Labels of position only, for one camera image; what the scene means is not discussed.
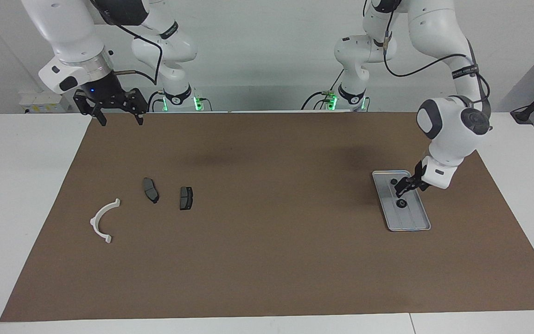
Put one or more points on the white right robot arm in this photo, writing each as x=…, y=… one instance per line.
x=72, y=37

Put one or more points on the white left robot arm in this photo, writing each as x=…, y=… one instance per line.
x=448, y=125

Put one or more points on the elongated dark brake pad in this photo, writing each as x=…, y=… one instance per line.
x=150, y=190

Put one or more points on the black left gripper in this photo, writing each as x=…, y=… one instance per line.
x=420, y=178

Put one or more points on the white curved plastic bracket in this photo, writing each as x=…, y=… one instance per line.
x=96, y=222

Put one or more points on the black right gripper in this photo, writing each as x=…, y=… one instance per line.
x=109, y=95

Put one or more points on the silver metal tray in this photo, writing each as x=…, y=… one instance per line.
x=410, y=218

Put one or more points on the brown table mat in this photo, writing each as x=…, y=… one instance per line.
x=248, y=232

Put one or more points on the small black round part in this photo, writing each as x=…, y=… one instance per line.
x=401, y=203

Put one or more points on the rectangular dark brake pad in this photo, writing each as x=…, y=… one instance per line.
x=186, y=198

